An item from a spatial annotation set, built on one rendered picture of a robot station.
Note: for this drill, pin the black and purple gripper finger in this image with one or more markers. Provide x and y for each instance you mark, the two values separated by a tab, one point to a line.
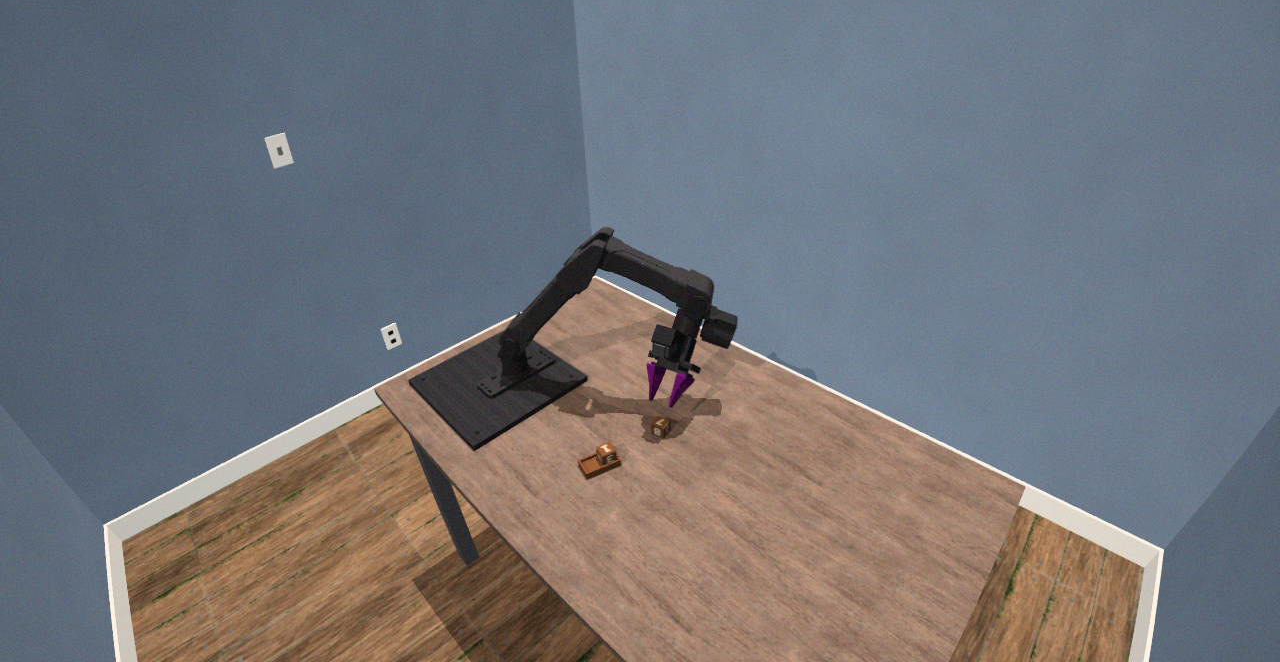
652	370
676	393

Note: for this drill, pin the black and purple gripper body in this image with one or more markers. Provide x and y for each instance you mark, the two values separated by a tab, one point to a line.
674	364

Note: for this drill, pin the brown wooden tray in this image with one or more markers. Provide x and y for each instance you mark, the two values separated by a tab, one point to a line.
591	466

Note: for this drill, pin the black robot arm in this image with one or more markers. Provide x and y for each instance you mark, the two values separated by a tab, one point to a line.
690	290

